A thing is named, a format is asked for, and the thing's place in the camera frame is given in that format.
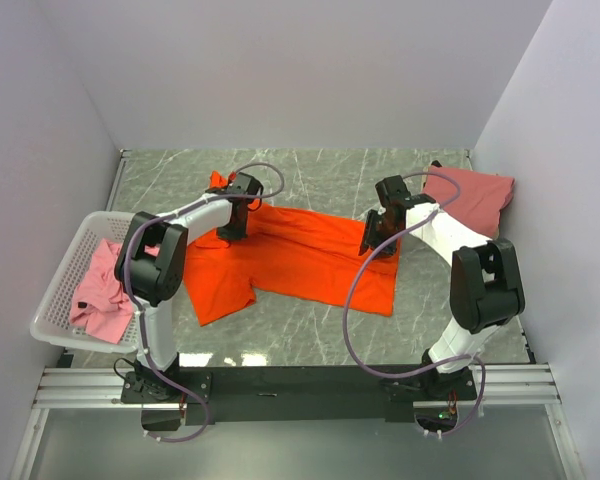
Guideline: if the folded pink t shirt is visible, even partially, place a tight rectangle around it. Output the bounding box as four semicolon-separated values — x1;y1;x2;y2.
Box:
428;165;515;239

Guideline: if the orange polo shirt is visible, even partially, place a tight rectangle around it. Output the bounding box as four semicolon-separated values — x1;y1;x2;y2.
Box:
182;170;402;327

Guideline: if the white plastic laundry basket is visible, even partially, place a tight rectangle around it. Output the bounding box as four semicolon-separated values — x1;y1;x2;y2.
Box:
30;211;138;354

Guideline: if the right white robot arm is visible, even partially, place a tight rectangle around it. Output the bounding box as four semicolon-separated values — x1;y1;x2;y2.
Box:
359;175;525;399

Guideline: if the crumpled pink shirt in basket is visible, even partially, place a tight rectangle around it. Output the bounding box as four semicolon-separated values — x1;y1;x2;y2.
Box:
69;239;134;344

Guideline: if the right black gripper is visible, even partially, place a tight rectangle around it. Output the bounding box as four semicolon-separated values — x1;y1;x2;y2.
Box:
359;209;403;261

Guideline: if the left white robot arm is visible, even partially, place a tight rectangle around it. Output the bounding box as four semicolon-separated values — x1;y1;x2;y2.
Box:
114;169;268;402

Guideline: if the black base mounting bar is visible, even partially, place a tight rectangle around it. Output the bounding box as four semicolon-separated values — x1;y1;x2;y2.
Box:
120;365;479;430

